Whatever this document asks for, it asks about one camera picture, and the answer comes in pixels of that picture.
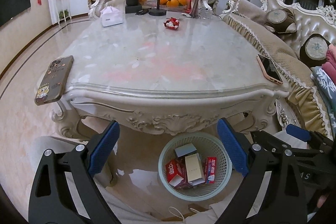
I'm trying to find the round cushion right sofa lower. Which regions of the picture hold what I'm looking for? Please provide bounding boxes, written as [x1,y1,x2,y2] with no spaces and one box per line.
[299,34,330,68]

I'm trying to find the wall mounted black television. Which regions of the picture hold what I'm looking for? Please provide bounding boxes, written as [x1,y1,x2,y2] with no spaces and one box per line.
[0,0,31,26]

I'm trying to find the clear glass cups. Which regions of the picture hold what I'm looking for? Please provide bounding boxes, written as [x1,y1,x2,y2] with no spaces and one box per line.
[199,8,213,20]

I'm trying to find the orange fruit right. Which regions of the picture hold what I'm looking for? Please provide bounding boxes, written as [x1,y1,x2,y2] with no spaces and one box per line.
[177,0,188,6]

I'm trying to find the white tissue pack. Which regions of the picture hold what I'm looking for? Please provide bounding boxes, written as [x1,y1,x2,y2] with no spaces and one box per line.
[100,6,123,27]

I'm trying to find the light green trash basket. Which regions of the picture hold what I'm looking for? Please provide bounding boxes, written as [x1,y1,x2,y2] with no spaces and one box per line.
[158,132,232,202]

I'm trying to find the black dotted box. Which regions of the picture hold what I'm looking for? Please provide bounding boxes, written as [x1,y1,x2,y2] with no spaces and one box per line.
[174,143,197,159]

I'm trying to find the orange fruit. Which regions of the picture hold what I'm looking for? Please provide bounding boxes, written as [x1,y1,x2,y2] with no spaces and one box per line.
[159,0,168,5]
[177,0,188,6]
[166,0,179,7]

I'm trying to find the ornate marble coffee table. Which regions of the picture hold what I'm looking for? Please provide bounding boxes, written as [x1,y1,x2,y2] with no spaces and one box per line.
[52,15,289,139]

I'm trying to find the phone with pink case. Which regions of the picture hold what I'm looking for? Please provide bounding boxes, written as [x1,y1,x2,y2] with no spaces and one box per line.
[256,54,283,85]

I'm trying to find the red Zhonghua box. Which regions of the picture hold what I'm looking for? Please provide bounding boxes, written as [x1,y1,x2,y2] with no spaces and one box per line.
[165,159,185,187]

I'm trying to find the crumpled red candy wrapper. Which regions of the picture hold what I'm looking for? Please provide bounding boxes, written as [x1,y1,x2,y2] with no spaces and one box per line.
[163,18,180,30]

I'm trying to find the white side stand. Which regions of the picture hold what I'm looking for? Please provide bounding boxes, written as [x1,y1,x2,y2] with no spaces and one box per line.
[55,0,72,25]

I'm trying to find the black flat base box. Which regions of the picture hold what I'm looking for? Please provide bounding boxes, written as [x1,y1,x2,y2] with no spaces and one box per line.
[125,5,142,14]

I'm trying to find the black remote control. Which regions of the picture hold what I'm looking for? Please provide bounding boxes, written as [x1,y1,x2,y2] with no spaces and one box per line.
[135,9,149,15]

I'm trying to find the red toothpaste box with tooth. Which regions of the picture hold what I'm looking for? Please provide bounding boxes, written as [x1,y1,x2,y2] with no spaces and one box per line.
[204,157,217,184]

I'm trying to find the round cushion right sofa upper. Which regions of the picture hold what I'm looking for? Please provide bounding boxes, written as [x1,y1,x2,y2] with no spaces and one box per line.
[265,8,297,34]

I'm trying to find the folded clothes pile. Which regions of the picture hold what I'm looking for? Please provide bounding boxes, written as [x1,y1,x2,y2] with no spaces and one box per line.
[311,44,335,137]

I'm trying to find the orange fruit middle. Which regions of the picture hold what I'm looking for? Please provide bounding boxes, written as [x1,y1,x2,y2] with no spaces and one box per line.
[166,0,179,7]

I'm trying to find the round cushion sofa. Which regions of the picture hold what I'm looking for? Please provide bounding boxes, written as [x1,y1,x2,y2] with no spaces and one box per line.
[299,34,330,68]
[265,8,297,34]

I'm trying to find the orange fruit left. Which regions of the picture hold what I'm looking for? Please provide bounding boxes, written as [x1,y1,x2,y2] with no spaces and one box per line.
[159,0,168,5]

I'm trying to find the phone with cartoon case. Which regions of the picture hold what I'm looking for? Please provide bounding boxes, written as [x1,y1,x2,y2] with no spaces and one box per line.
[34,55,74,106]

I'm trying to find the glass fruit plate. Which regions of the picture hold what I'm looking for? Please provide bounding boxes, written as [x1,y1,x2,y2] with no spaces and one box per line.
[142,0,187,11]

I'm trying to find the beige fringed right sofa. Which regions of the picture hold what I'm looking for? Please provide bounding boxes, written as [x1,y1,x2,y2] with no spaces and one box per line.
[221,0,335,138]

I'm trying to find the cream Kimtrue box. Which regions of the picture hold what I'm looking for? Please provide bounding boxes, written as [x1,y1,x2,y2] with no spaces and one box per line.
[185,153,206,186]

